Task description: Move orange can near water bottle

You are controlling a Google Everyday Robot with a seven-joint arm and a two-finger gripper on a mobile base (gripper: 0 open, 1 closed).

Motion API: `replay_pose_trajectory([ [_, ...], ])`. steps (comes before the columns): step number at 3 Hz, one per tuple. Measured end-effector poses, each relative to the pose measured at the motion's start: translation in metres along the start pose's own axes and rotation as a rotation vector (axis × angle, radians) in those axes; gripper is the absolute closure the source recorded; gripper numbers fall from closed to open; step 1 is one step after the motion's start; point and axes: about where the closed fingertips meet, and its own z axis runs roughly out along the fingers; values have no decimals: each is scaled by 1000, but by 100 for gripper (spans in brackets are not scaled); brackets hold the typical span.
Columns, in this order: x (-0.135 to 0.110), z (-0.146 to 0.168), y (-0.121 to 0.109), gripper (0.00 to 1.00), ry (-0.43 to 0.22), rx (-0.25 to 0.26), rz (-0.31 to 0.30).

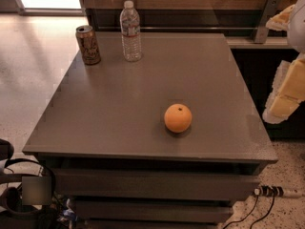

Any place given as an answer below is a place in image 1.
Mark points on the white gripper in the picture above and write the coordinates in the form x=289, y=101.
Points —
x=297, y=31

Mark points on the clear plastic water bottle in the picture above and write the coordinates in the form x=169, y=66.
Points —
x=130, y=30

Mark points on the orange fruit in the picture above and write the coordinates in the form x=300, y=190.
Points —
x=178, y=118

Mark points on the grey drawer cabinet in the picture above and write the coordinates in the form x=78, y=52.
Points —
x=104, y=135

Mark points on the brown gold drink can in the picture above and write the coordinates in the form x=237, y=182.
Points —
x=88, y=44

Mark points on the white power strip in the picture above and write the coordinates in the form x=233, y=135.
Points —
x=277, y=192

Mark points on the grey metal wall bracket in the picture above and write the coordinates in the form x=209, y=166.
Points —
x=260, y=33

